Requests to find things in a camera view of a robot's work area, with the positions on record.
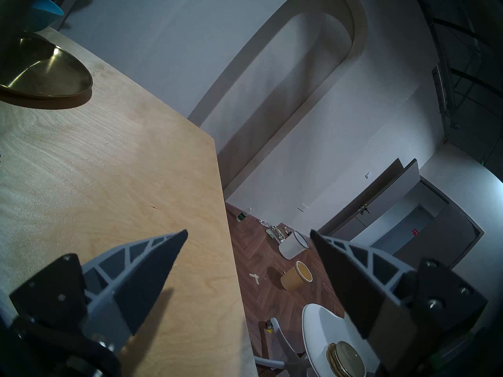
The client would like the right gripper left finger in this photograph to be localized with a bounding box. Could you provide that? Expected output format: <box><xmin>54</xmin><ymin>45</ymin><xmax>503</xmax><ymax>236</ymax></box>
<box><xmin>10</xmin><ymin>230</ymin><xmax>188</xmax><ymax>353</ymax></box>

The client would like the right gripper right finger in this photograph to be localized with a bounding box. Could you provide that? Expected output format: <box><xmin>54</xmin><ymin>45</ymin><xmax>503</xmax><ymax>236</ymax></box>
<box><xmin>310</xmin><ymin>230</ymin><xmax>488</xmax><ymax>375</ymax></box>

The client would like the blue penguin plate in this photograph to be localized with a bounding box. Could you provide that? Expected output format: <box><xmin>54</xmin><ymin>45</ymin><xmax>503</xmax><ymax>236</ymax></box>
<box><xmin>28</xmin><ymin>0</ymin><xmax>64</xmax><ymax>32</ymax></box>

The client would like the stack of gold plates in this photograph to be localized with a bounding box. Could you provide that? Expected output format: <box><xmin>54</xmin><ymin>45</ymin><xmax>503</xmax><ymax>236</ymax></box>
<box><xmin>326</xmin><ymin>341</ymin><xmax>366</xmax><ymax>377</ymax></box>

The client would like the white swivel chair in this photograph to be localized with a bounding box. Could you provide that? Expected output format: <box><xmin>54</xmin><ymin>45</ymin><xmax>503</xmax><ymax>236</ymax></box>
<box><xmin>253</xmin><ymin>303</ymin><xmax>387</xmax><ymax>377</ymax></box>

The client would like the brown paper bucket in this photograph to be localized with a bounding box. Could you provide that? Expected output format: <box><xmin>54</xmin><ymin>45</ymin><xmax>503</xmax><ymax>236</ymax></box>
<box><xmin>280</xmin><ymin>260</ymin><xmax>313</xmax><ymax>292</ymax></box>

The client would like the white bucket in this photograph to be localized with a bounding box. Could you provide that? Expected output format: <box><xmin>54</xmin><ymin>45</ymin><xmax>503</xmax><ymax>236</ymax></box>
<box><xmin>278</xmin><ymin>230</ymin><xmax>310</xmax><ymax>260</ymax></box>

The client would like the dark grey door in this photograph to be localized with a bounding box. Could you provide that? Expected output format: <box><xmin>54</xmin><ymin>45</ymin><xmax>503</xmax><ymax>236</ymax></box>
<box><xmin>318</xmin><ymin>158</ymin><xmax>484</xmax><ymax>271</ymax></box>

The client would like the gold metal plate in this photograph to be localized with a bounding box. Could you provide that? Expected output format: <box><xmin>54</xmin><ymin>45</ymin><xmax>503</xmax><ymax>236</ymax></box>
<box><xmin>0</xmin><ymin>37</ymin><xmax>94</xmax><ymax>100</ymax></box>

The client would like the pile of cables and parts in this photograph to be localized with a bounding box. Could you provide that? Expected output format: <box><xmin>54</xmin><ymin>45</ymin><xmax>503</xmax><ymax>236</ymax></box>
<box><xmin>259</xmin><ymin>219</ymin><xmax>293</xmax><ymax>243</ymax></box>

